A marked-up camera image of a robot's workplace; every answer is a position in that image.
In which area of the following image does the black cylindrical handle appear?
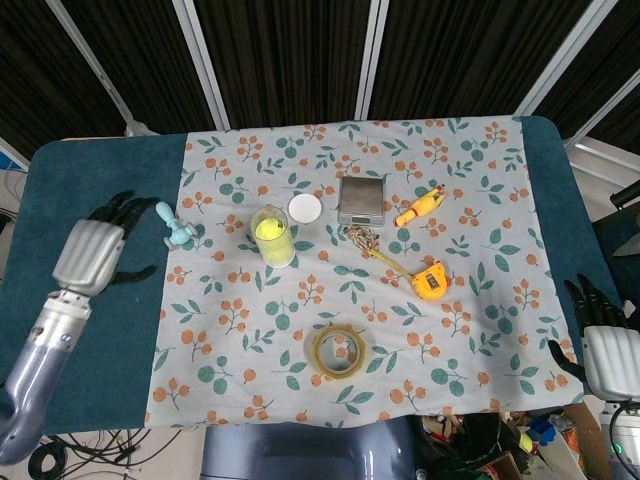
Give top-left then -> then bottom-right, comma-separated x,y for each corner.
608,178 -> 640,207

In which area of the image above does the white partition frame post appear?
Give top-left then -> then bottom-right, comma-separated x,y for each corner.
172,0 -> 232,130
353,0 -> 391,121
514,0 -> 614,117
44,0 -> 151,137

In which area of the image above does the white round plastic lid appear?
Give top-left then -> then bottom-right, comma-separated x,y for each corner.
287,193 -> 325,226

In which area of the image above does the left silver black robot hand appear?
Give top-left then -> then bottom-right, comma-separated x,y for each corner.
52,192 -> 161,302

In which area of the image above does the floral white tablecloth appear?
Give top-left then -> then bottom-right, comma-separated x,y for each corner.
144,115 -> 586,430

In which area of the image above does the blue-grey robot torso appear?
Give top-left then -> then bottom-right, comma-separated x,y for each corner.
202,417 -> 426,480

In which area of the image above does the light blue faucet toy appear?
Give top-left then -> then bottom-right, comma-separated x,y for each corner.
155,201 -> 197,251

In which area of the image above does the teal table cover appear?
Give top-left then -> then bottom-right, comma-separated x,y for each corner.
0,115 -> 624,436

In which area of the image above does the yellow rubber chicken toy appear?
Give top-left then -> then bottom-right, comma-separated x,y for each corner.
394,184 -> 449,229

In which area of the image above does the black floor cable bundle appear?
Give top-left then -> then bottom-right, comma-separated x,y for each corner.
29,429 -> 179,480

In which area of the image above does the orange tape measure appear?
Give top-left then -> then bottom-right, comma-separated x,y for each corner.
372,248 -> 451,301

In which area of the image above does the clear packing tape roll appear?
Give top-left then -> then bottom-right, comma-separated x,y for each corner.
311,322 -> 370,381

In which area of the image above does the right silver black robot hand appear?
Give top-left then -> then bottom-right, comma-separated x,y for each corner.
547,272 -> 640,401

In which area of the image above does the yellow-green tennis ball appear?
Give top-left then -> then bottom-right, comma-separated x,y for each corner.
254,218 -> 286,241

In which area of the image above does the silver digital pocket scale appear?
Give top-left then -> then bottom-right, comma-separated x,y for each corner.
337,175 -> 387,226

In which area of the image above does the clear plastic ball tube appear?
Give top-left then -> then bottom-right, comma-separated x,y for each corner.
249,204 -> 297,270

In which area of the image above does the cardboard box of clutter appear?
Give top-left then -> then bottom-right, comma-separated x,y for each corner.
422,407 -> 609,480

